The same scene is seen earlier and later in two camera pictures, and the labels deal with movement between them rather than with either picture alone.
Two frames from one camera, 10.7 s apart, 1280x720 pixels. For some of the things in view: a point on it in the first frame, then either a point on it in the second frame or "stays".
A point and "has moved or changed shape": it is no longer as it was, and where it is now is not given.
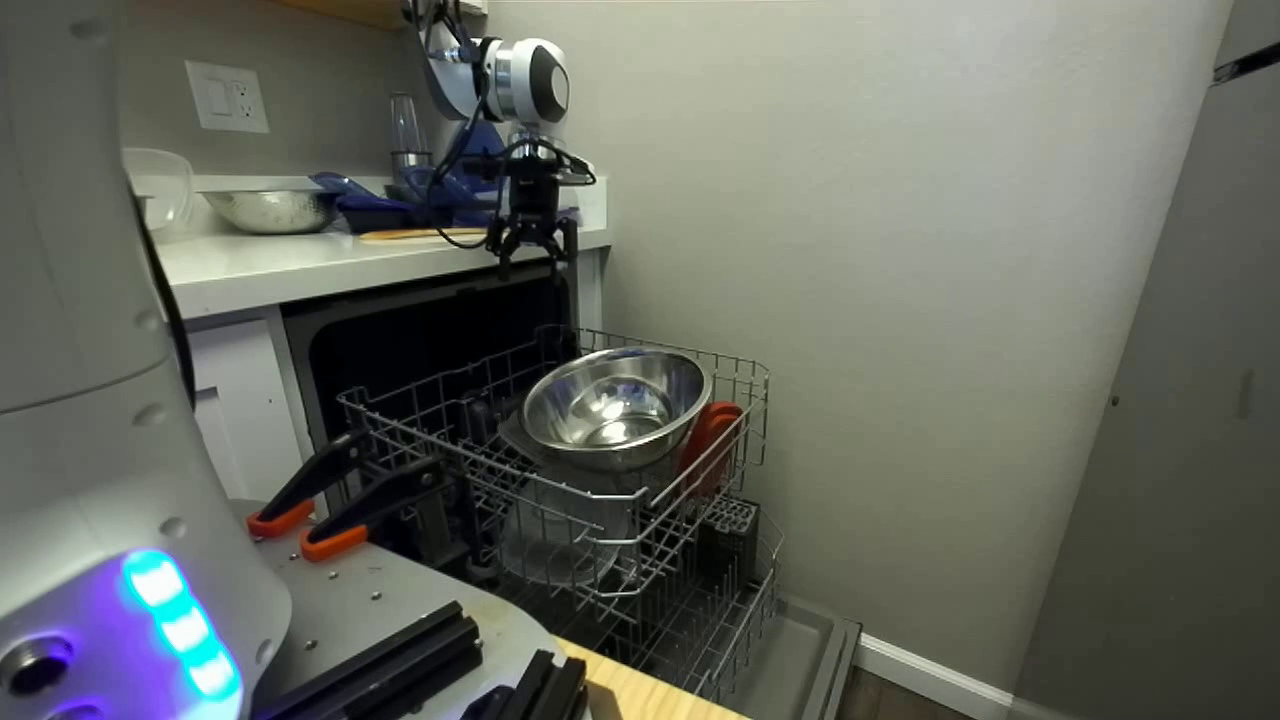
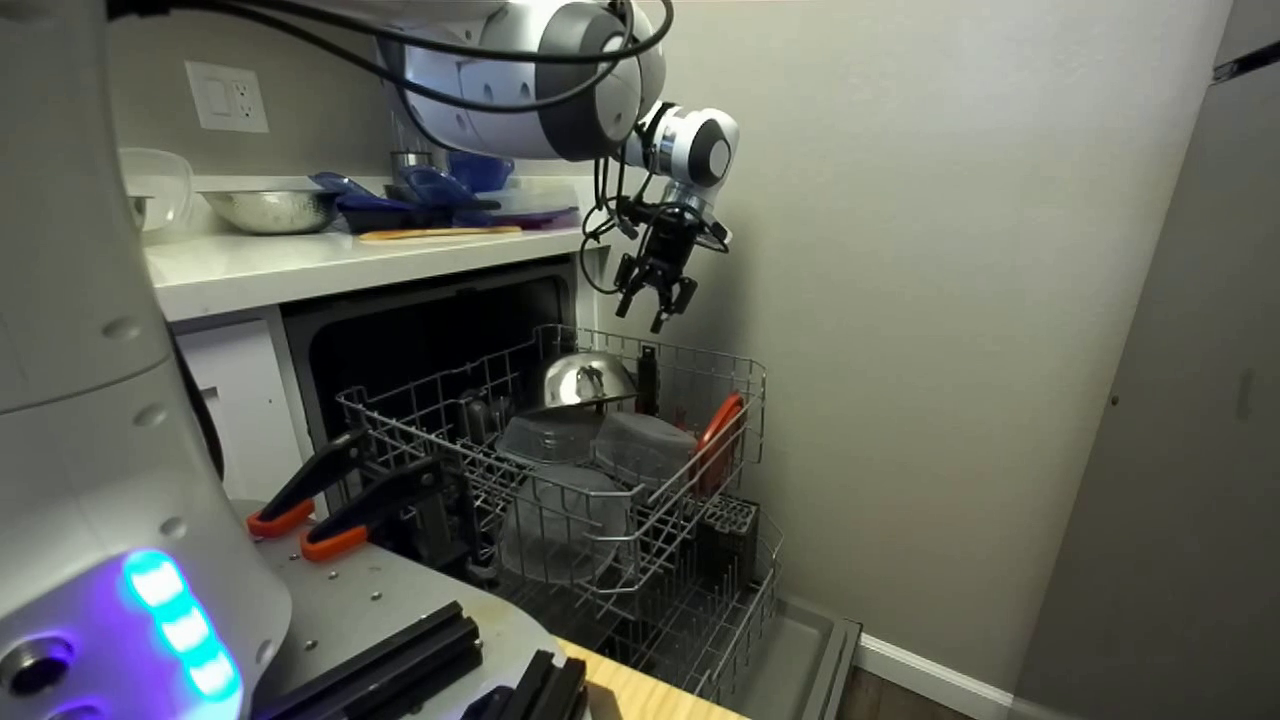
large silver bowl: (619, 405) has moved or changed shape
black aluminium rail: (373, 668) stays
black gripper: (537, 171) -> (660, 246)
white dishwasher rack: (576, 453) stays
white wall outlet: (224, 99) stays
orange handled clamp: (298, 493) stays
